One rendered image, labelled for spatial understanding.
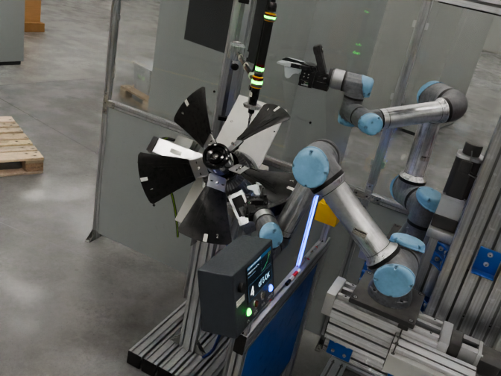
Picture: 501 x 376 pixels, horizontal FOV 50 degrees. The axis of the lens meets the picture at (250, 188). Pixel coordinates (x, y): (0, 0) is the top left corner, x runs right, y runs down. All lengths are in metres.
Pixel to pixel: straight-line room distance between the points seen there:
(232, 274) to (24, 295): 2.13
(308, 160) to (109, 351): 1.76
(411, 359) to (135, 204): 2.23
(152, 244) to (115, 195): 0.40
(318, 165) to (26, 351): 1.93
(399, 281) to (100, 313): 1.99
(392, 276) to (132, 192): 2.23
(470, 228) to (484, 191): 0.13
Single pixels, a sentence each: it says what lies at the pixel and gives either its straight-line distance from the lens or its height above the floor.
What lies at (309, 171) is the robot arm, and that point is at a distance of 1.64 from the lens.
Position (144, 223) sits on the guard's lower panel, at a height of 0.28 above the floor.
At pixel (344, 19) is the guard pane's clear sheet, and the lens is 2.77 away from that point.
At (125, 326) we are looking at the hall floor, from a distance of 3.19.
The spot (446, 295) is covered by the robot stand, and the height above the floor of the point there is 1.05.
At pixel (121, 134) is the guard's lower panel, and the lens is 3.51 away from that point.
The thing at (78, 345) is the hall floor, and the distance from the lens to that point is 3.06.
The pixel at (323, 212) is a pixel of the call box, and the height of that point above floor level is 1.03.
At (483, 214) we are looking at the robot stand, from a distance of 1.94.
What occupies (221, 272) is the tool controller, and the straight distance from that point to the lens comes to 1.44.
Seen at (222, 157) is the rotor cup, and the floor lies 1.23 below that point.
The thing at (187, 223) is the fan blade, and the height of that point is 0.99.
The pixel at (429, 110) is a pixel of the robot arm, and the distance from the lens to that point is 2.11.
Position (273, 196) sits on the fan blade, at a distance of 2.14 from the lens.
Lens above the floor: 2.03
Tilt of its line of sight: 24 degrees down
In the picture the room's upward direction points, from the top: 12 degrees clockwise
